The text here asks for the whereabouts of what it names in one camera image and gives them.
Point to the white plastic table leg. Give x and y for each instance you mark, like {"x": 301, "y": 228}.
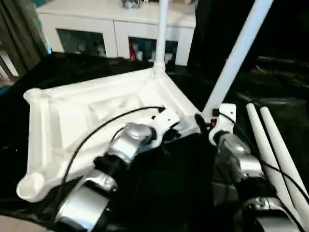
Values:
{"x": 239, "y": 48}
{"x": 263, "y": 145}
{"x": 277, "y": 137}
{"x": 162, "y": 36}

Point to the white plastic table top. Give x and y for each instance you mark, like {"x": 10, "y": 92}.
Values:
{"x": 72, "y": 116}

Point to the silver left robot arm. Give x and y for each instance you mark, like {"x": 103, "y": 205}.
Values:
{"x": 125, "y": 140}

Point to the black work mat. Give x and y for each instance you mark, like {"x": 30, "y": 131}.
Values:
{"x": 173, "y": 174}

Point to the grey metal rod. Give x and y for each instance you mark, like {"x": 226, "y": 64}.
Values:
{"x": 282, "y": 60}

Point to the black backdrop cloth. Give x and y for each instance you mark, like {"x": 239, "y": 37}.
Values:
{"x": 277, "y": 24}

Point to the white glass-door cabinet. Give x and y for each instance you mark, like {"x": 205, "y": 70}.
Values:
{"x": 96, "y": 24}

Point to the grey patterned ornament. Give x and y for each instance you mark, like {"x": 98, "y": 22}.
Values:
{"x": 131, "y": 3}

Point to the pale blue small box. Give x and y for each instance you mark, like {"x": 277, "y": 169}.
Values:
{"x": 46, "y": 38}

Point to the teal fabric object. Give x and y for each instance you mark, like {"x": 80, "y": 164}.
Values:
{"x": 3, "y": 90}

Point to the grey curtain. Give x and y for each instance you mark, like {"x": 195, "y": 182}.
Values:
{"x": 19, "y": 36}

